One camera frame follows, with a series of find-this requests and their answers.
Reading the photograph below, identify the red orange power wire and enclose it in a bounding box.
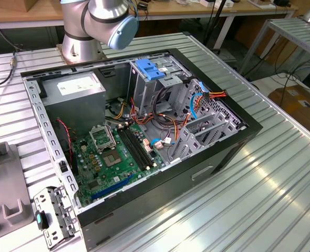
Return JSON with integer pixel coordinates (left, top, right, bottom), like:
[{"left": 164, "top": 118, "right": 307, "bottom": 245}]
[{"left": 174, "top": 89, "right": 229, "bottom": 142}]

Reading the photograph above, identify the metal disk bay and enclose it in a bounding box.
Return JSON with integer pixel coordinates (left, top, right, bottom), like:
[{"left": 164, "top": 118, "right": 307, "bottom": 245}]
[{"left": 168, "top": 112, "right": 247, "bottom": 164}]

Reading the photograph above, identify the black RAM slot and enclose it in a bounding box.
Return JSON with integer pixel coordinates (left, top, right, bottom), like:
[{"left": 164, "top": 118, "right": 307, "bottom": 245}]
[
  {"left": 123, "top": 123, "right": 158, "bottom": 169},
  {"left": 117, "top": 125, "right": 150, "bottom": 171}
]

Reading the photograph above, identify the metal optical drive cage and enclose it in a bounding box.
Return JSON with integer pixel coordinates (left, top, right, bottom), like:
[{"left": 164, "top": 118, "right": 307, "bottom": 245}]
[{"left": 127, "top": 54, "right": 194, "bottom": 118}]

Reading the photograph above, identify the metal socket cover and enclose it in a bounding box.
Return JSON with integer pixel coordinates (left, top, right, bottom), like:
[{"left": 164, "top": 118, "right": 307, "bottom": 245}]
[{"left": 89, "top": 125, "right": 118, "bottom": 154}]

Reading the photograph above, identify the green motherboard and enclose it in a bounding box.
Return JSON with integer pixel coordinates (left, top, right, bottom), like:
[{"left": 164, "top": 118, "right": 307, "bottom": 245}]
[{"left": 72, "top": 122, "right": 166, "bottom": 208}]

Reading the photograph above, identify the CPU socket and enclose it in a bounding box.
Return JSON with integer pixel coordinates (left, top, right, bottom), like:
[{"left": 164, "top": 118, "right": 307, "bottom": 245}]
[{"left": 100, "top": 149, "right": 123, "bottom": 169}]

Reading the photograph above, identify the blue drive bay latch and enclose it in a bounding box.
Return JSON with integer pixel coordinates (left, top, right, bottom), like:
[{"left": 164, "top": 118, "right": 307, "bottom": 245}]
[{"left": 135, "top": 59, "right": 166, "bottom": 81}]

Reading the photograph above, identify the black open PC case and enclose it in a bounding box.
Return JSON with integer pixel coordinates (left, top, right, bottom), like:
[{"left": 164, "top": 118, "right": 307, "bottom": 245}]
[{"left": 20, "top": 48, "right": 264, "bottom": 251}]

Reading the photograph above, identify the blue expansion slot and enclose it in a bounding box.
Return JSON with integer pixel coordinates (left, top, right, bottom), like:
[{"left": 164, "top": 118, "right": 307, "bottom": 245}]
[{"left": 91, "top": 174, "right": 135, "bottom": 202}]

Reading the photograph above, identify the grey power supply unit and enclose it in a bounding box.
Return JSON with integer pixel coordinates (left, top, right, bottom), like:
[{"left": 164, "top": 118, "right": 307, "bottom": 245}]
[{"left": 40, "top": 71, "right": 107, "bottom": 137}]

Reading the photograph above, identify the black case fan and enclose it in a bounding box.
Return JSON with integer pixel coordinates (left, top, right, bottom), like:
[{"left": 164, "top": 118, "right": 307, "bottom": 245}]
[{"left": 54, "top": 118, "right": 79, "bottom": 177}]

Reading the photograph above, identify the black tripod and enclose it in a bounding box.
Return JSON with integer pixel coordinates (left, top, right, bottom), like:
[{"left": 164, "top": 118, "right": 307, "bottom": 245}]
[{"left": 202, "top": 0, "right": 233, "bottom": 55}]

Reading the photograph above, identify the brown cardboard floor box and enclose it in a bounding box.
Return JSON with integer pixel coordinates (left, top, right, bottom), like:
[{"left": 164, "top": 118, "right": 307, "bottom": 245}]
[{"left": 267, "top": 85, "right": 310, "bottom": 132}]

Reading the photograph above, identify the teal black latch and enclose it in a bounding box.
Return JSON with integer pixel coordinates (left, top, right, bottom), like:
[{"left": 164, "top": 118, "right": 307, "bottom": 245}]
[{"left": 35, "top": 209, "right": 50, "bottom": 230}]

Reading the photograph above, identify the grey parts rack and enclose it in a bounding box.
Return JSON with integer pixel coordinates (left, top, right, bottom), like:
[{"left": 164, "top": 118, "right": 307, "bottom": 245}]
[{"left": 0, "top": 141, "right": 37, "bottom": 244}]

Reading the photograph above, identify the metal slatted side table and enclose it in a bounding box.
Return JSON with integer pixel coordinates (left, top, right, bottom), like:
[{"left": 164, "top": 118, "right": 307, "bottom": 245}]
[{"left": 239, "top": 17, "right": 310, "bottom": 77}]

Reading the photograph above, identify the cardboard box on desk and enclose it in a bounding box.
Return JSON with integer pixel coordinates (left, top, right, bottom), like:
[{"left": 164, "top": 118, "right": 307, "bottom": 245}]
[{"left": 22, "top": 0, "right": 42, "bottom": 13}]

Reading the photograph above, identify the orange black wire bundle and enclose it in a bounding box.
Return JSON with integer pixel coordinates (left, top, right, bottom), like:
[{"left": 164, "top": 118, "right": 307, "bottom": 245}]
[{"left": 105, "top": 88, "right": 190, "bottom": 144}]

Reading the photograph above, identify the blue wire white connector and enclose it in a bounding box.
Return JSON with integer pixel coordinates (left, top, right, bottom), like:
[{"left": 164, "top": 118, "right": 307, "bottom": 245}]
[{"left": 150, "top": 138, "right": 176, "bottom": 151}]

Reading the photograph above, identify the blue data wire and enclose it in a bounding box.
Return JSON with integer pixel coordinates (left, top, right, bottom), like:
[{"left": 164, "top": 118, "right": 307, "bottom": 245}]
[{"left": 190, "top": 80, "right": 208, "bottom": 120}]

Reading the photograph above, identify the wooden desk white frame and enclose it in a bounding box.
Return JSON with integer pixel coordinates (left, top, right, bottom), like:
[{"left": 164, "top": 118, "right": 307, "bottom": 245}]
[{"left": 0, "top": 0, "right": 299, "bottom": 50}]

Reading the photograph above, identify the metal expansion bracket cover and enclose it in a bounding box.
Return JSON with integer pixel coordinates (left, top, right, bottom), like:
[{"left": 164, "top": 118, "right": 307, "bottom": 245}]
[{"left": 33, "top": 185, "right": 80, "bottom": 249}]

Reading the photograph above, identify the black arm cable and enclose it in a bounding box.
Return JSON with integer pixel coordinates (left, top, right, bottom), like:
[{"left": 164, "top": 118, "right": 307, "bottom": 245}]
[{"left": 0, "top": 12, "right": 20, "bottom": 87}]

